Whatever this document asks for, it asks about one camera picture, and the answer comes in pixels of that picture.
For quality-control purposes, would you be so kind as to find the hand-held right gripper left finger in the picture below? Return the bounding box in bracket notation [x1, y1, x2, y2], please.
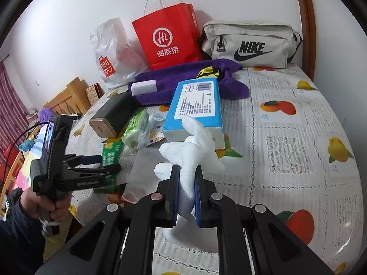
[34, 165, 181, 275]

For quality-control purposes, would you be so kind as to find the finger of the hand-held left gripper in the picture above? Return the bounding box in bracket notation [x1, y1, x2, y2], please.
[70, 164, 122, 179]
[67, 154, 104, 168]

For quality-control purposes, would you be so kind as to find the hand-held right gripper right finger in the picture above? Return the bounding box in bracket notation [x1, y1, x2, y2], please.
[193, 166, 334, 275]

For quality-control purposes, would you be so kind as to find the green toothpaste box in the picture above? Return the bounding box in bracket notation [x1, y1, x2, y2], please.
[95, 143, 124, 194]

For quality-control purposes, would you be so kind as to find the clear plastic bag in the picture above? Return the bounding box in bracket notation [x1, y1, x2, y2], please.
[122, 155, 172, 204]

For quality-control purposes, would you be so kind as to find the white glove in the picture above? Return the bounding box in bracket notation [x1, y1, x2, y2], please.
[154, 115, 225, 253]

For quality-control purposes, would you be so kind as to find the small green tissue packet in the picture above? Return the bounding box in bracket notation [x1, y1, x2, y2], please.
[121, 110, 151, 149]

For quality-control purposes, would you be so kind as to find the white sponge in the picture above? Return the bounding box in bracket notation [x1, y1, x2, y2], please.
[130, 79, 158, 96]

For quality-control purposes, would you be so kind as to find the purple towel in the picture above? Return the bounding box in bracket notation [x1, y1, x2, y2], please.
[128, 58, 250, 106]

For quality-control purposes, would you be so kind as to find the yellow and black sock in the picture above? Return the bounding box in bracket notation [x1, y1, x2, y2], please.
[196, 66, 222, 80]

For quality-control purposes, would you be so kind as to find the person's left forearm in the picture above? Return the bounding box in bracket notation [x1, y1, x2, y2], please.
[0, 198, 48, 275]

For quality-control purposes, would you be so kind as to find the person's left hand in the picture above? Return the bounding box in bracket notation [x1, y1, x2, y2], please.
[21, 188, 73, 222]

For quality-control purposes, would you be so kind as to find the striped pillow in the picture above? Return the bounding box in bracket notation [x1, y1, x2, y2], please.
[19, 136, 45, 161]

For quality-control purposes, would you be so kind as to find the purple plush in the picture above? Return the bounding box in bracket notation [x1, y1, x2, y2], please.
[37, 108, 55, 124]

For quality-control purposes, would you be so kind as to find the dark green box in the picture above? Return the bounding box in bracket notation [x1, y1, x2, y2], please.
[88, 92, 138, 138]

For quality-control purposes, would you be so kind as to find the wooden bed headboard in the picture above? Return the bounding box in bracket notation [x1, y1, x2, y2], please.
[43, 77, 99, 118]

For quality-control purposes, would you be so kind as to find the patterned brown box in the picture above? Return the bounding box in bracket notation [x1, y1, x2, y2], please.
[85, 83, 105, 105]

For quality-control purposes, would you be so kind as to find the red striped curtain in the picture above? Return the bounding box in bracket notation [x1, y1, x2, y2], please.
[0, 61, 32, 155]

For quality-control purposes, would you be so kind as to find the blue tissue pack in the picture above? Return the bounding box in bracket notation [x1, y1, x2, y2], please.
[163, 77, 225, 150]

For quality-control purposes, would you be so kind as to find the white plastic shopping bag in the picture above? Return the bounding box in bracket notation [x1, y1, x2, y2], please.
[89, 18, 150, 90]

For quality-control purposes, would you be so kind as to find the red paper bag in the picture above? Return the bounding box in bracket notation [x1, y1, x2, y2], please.
[132, 0, 207, 71]

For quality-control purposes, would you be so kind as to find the grey waist bag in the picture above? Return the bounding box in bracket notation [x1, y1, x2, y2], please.
[200, 20, 303, 69]

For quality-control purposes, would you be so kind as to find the black cable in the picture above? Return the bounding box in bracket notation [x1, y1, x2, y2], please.
[11, 122, 50, 151]

